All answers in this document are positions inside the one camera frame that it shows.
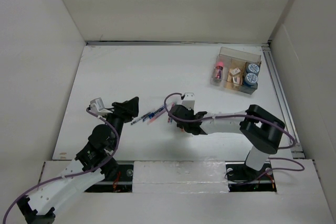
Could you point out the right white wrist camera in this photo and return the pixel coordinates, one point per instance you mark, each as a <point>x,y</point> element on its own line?
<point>188,100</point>

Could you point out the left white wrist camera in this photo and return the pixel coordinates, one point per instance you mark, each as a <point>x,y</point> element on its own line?
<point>97,107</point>

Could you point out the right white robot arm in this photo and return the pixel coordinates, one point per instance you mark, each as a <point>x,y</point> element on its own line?
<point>260,127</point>

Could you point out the clear compartment organizer box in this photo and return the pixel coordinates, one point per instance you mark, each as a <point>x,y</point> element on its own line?
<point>235,59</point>

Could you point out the red blue pen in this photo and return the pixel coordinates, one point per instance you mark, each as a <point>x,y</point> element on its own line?
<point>172,105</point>

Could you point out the black pen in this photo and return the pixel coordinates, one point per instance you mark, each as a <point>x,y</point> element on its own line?
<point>140,118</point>

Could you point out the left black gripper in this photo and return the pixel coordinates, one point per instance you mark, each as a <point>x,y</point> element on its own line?
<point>126,110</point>

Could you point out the pink barrel pen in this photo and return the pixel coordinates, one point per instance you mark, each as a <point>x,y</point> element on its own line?
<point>156,117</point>

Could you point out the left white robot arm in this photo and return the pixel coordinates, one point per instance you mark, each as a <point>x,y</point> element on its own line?
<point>92,164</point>

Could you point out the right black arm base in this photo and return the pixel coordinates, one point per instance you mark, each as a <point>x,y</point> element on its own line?
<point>242,179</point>

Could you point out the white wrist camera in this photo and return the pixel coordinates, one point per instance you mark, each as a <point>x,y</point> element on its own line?
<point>97,107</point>
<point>188,100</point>

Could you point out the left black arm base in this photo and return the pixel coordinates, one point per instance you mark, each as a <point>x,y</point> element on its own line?
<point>121,182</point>

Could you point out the blue patterned tape roll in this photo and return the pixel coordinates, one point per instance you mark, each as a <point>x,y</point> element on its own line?
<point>250,79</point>

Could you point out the pink capped glue bottle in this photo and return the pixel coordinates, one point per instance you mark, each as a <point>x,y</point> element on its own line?
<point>218,71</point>

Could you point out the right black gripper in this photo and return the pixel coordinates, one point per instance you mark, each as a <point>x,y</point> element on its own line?
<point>191,110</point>

